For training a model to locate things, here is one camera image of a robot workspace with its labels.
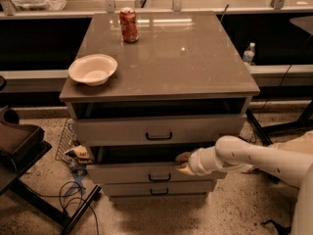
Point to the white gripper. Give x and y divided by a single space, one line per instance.
197 163

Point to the black table leg frame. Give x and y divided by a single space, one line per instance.
265 139

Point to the crumpled snack bag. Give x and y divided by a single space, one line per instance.
76 156

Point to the white paper bowl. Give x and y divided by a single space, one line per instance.
92 70

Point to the grey drawer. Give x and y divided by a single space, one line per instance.
159 188
144 164
156 130

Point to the black chair left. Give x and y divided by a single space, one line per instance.
21 147

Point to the orange soda can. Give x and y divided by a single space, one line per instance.
127 19

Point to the grey drawer cabinet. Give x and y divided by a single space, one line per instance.
183 65

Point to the clear plastic water bottle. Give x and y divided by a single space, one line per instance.
249 53

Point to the wire mesh basket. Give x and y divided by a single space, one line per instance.
68 140

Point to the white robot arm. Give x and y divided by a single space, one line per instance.
291 162

